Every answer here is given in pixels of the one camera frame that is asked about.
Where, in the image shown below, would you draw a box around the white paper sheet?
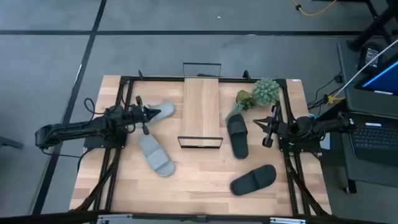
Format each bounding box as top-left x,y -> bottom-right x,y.
320,133 -> 332,151

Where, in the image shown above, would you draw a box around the black power adapter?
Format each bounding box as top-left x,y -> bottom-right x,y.
357,42 -> 386,74

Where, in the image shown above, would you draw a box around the black plug cable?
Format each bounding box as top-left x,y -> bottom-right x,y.
307,72 -> 343,110

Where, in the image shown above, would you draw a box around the black overhead rig bar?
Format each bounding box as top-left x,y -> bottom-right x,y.
0,210 -> 398,224

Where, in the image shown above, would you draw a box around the black slide sandal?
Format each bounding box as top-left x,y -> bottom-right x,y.
226,113 -> 249,159
229,164 -> 277,197

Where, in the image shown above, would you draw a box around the white rod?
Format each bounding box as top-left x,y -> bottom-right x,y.
325,39 -> 398,106

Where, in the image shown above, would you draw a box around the monitor with blue screen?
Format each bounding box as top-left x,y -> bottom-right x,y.
354,52 -> 398,96

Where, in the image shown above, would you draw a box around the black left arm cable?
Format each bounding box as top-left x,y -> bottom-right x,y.
83,98 -> 108,116

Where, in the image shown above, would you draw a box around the grey metal leg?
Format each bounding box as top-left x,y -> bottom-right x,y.
0,136 -> 24,149

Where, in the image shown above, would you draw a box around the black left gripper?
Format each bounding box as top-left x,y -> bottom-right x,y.
124,95 -> 162,135

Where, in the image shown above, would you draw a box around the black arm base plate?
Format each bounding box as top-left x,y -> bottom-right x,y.
277,129 -> 322,153
83,124 -> 129,149

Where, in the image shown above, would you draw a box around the wooden shelf with black frame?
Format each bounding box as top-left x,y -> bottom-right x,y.
177,62 -> 224,149

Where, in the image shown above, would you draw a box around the black laptop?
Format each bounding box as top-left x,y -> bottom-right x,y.
349,119 -> 398,166

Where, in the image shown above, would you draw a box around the black metal table frame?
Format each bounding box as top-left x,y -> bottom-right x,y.
70,70 -> 332,218

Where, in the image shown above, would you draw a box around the grey slide sandal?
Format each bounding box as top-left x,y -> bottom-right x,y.
135,101 -> 175,128
138,133 -> 176,177

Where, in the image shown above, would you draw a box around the round green artificial plant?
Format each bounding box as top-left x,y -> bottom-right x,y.
252,77 -> 280,106

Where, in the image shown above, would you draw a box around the small leafy artificial plant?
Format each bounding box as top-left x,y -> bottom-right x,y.
228,90 -> 257,121

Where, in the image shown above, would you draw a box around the silver bracket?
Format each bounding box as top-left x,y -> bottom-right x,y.
269,217 -> 307,224
96,213 -> 134,224

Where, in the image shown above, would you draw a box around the dark grey desk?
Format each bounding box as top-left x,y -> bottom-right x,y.
337,40 -> 398,194

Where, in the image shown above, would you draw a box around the yellow cable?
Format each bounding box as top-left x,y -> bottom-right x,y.
292,0 -> 338,17

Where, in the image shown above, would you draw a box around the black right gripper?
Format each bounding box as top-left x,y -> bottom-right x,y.
252,103 -> 290,148

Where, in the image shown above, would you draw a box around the black stand legs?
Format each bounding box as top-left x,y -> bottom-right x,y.
348,0 -> 398,52

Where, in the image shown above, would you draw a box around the yellow clamp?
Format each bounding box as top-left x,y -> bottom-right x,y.
326,95 -> 346,105

